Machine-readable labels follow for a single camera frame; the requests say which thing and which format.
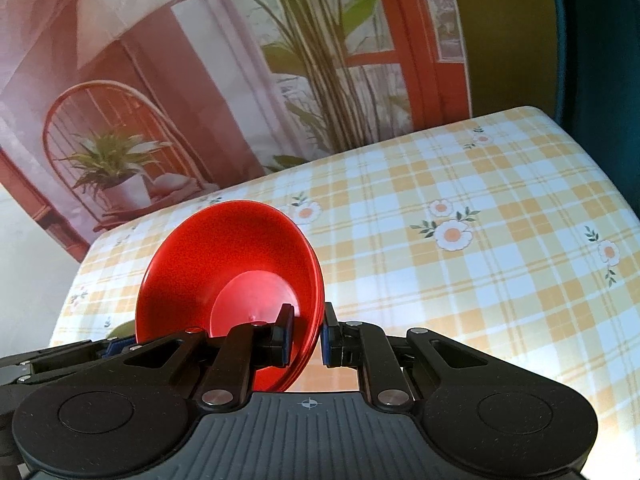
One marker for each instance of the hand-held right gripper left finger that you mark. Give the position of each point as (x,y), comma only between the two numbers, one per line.
(286,332)

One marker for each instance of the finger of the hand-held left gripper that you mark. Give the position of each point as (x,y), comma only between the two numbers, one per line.
(50,372)
(115,346)

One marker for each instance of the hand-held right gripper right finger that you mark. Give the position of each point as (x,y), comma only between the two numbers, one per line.
(327,337)

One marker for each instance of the green square plate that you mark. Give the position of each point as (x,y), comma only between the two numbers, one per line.
(122,331)

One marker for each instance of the red plastic bowl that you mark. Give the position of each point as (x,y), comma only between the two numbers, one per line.
(225,250)

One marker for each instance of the checked floral tablecloth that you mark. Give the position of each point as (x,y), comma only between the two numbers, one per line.
(450,285)

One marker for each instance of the printed backdrop cloth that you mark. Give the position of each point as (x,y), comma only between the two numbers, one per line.
(200,85)

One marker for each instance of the dark blue curtain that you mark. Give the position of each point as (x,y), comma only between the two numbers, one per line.
(600,60)

